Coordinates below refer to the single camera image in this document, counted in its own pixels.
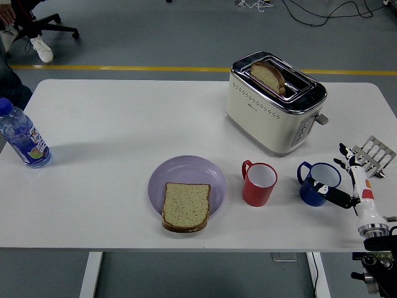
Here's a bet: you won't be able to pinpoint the person's left hand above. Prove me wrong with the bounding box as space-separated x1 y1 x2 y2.
0 6 16 24

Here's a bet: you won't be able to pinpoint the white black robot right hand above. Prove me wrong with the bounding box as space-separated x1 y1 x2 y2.
310 142 387 229

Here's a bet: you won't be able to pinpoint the blue enamel cup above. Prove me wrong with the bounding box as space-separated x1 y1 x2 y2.
297 161 342 207

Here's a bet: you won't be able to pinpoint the red enamel cup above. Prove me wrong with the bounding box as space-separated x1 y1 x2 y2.
241 160 278 206

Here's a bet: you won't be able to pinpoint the round-topped bread slice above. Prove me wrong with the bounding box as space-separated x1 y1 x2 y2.
249 60 286 96

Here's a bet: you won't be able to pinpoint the flat square bread slice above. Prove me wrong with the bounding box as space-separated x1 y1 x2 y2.
161 182 212 233

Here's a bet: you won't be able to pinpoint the silver metal toast rack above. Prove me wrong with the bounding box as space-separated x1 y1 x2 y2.
352 135 396 179

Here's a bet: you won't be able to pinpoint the black office chair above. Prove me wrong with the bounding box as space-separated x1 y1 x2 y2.
12 14 80 41

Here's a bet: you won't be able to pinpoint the black table control panel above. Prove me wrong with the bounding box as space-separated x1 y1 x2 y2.
352 252 393 261

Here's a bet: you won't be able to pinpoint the standing person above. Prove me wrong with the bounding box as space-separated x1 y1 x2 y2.
0 0 33 105

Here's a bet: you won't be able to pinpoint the white table leg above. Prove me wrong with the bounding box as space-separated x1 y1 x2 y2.
306 251 331 298
79 251 104 298

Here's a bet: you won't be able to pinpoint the cream chrome toaster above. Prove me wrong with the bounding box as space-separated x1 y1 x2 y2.
225 51 329 158

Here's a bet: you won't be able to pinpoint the yellow floor tape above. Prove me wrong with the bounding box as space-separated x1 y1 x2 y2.
9 63 397 76

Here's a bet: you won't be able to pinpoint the blue-capped plastic drink bottle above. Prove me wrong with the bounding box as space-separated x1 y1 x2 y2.
0 97 52 169

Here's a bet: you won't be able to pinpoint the purple round plate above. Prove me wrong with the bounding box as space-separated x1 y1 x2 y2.
147 155 227 222

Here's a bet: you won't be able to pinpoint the black cable at table leg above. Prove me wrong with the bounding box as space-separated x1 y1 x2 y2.
311 253 320 298

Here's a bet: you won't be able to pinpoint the clear bracket under table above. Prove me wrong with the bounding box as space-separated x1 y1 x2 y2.
271 252 298 263

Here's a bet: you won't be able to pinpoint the black floor cable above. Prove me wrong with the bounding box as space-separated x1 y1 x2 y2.
280 0 397 27

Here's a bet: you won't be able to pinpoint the white floor cables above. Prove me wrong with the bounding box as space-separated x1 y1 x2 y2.
234 0 274 14

